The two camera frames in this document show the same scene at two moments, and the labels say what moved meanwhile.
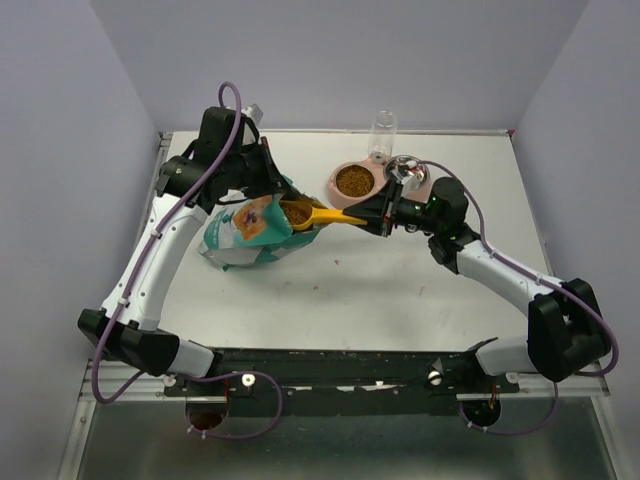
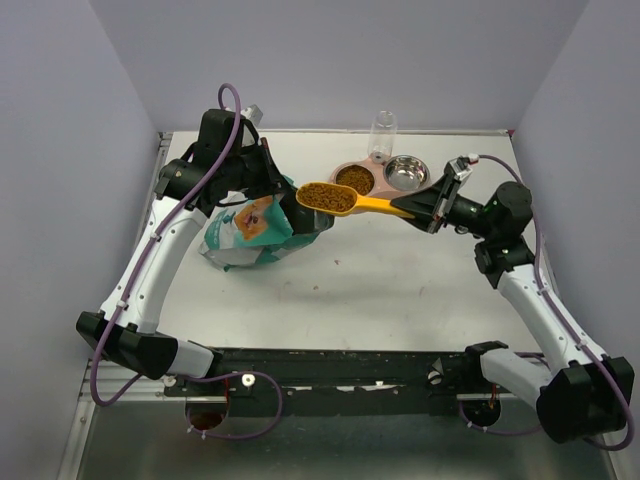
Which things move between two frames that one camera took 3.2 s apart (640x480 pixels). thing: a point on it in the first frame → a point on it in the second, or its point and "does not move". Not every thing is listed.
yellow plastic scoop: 302,215 → 338,200
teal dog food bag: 245,232 does not move
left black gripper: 273,181 does not move
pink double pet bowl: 353,181 does not move
